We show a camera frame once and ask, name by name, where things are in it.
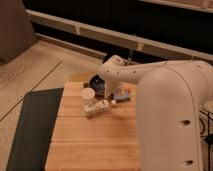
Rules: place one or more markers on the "dark ceramic bowl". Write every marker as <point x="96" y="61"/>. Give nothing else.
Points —
<point x="98" y="85"/>

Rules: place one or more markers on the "small orange object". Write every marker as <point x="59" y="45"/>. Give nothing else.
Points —
<point x="127" y="90"/>

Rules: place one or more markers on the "white window rail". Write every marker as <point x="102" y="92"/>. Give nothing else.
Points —
<point x="117" y="38"/>

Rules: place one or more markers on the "brown upholstered furniture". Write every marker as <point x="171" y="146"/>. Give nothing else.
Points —
<point x="16" y="31"/>

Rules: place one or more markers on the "white plastic bottle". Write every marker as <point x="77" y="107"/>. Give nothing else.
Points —
<point x="94" y="108"/>

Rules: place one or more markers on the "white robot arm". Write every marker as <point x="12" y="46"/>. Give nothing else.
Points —
<point x="169" y="96"/>

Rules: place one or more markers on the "blue sponge block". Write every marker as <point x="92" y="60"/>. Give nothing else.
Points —
<point x="121" y="98"/>

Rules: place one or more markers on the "white paper cup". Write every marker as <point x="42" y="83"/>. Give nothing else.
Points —
<point x="88" y="95"/>

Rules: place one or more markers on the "dark grey floor mat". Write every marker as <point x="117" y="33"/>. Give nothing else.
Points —
<point x="34" y="130"/>

